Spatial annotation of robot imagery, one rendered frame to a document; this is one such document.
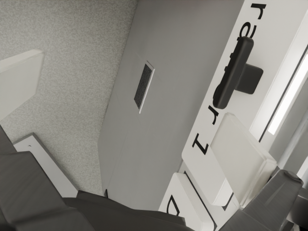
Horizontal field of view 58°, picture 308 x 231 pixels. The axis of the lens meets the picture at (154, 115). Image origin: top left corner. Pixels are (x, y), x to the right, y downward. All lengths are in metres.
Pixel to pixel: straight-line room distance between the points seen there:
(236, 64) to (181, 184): 0.19
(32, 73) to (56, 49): 0.99
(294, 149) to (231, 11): 0.23
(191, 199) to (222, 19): 0.26
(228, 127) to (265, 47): 0.14
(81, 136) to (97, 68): 0.32
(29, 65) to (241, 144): 0.13
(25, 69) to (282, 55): 0.22
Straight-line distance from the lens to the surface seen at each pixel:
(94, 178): 1.42
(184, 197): 0.39
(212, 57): 0.43
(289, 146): 0.28
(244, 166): 0.16
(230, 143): 0.18
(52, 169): 1.35
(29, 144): 1.29
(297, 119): 0.28
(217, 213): 0.36
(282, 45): 0.30
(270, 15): 0.33
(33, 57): 0.18
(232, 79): 0.28
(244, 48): 0.28
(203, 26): 0.50
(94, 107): 1.24
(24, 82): 0.17
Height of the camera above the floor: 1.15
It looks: 62 degrees down
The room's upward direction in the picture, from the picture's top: 149 degrees clockwise
